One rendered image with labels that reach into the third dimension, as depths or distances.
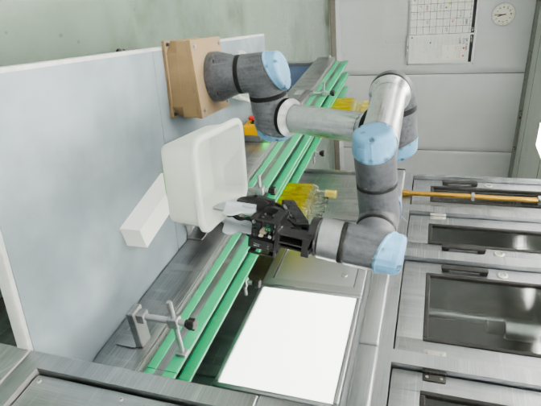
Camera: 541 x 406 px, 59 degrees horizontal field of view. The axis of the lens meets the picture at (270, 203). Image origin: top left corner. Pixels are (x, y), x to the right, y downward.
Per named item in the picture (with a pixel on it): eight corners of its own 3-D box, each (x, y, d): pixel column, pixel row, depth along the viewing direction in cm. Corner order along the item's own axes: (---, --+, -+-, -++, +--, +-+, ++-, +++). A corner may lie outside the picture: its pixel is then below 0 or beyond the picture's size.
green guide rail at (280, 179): (247, 209, 173) (268, 209, 171) (247, 206, 173) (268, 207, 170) (336, 73, 316) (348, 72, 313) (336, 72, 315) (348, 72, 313)
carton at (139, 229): (119, 228, 123) (139, 230, 121) (160, 173, 141) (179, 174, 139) (127, 245, 127) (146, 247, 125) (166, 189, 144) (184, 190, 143)
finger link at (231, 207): (203, 202, 88) (249, 214, 86) (216, 191, 93) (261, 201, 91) (202, 217, 89) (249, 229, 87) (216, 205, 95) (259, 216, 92)
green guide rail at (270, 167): (245, 190, 169) (266, 192, 167) (245, 188, 169) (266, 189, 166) (336, 62, 312) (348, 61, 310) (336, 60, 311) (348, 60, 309)
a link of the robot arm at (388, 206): (402, 169, 91) (394, 200, 83) (404, 217, 97) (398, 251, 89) (361, 169, 94) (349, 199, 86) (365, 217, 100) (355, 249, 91)
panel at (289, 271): (212, 391, 130) (337, 417, 119) (211, 384, 128) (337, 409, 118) (296, 217, 203) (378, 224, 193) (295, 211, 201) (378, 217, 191)
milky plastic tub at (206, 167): (146, 138, 81) (193, 139, 78) (204, 115, 101) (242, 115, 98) (160, 234, 86) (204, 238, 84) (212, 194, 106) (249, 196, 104)
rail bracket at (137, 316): (117, 350, 120) (199, 366, 113) (99, 299, 112) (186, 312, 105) (128, 336, 124) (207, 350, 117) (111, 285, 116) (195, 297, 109)
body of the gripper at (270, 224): (246, 214, 84) (313, 229, 81) (262, 196, 91) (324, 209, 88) (244, 252, 87) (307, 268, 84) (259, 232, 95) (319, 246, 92)
